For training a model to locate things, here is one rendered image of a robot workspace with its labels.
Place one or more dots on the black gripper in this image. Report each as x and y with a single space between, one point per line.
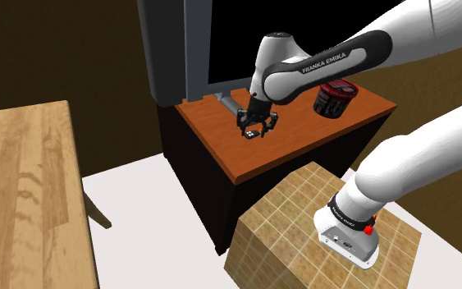
259 111

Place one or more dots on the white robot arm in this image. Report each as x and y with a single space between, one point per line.
406 160

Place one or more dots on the black cabinet with orange top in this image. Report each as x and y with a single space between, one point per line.
222 132

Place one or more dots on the red and black tub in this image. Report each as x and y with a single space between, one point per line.
332 102

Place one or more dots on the tan tiled robot stand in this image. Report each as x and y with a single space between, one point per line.
282 224

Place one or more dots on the grey framed television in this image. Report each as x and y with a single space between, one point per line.
174 44

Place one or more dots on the light wooden table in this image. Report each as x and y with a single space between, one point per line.
22 192

